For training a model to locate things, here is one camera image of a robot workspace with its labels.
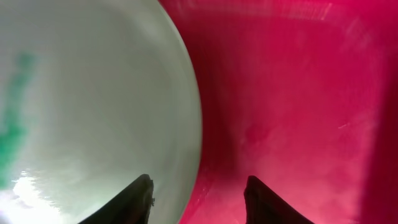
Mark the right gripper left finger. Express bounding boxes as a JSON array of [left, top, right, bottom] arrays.
[[80, 174, 154, 224]]

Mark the pale green plate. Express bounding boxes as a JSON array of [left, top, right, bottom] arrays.
[[1, 0, 202, 223]]

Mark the red plastic tray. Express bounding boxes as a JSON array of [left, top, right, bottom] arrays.
[[162, 0, 397, 223]]

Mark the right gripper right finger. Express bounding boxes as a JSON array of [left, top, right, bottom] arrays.
[[244, 175, 313, 224]]

